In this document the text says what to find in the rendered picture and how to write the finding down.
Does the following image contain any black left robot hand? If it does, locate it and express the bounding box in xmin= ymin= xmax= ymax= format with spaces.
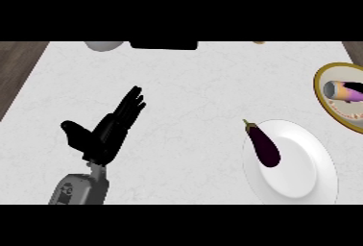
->
xmin=60 ymin=85 xmax=148 ymax=167

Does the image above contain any white bowl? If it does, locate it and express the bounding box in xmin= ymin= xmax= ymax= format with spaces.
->
xmin=241 ymin=118 xmax=342 ymax=206

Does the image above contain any gold rimmed plate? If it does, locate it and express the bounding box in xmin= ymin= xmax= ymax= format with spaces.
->
xmin=312 ymin=61 xmax=363 ymax=135

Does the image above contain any purple and orange can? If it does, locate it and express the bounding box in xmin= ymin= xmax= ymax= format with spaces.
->
xmin=322 ymin=80 xmax=363 ymax=104

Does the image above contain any grey round object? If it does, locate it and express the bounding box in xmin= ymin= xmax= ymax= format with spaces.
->
xmin=85 ymin=40 xmax=128 ymax=53

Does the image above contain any black appliance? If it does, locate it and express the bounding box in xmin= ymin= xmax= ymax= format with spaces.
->
xmin=129 ymin=40 xmax=200 ymax=51

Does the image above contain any purple eggplant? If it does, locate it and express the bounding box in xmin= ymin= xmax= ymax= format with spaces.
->
xmin=243 ymin=118 xmax=283 ymax=169

